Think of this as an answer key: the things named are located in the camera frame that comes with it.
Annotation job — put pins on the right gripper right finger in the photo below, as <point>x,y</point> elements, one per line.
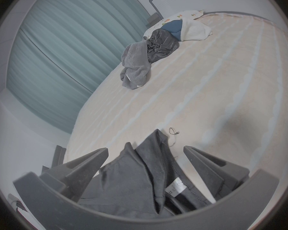
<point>220,176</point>

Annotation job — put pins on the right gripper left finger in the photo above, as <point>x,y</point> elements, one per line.
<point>81,174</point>

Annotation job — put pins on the black T-shirt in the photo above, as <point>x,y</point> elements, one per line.
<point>129,183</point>

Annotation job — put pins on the bed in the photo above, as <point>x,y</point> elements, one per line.
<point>218,80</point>

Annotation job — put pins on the blue-green curtain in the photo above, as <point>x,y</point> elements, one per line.
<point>43,85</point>
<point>86,20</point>

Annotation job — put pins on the grey garment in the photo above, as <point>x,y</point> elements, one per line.
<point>136,61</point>

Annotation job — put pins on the black shiny garment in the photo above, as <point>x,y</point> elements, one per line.
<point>162,44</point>

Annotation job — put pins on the white garment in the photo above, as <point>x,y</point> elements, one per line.
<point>194,31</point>

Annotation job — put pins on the dark blue garment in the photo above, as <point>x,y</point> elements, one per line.
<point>174,27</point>

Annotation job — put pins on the white printed pillow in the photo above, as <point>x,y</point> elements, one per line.
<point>180,14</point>

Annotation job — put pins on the grey bedside table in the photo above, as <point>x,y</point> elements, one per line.
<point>154,19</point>

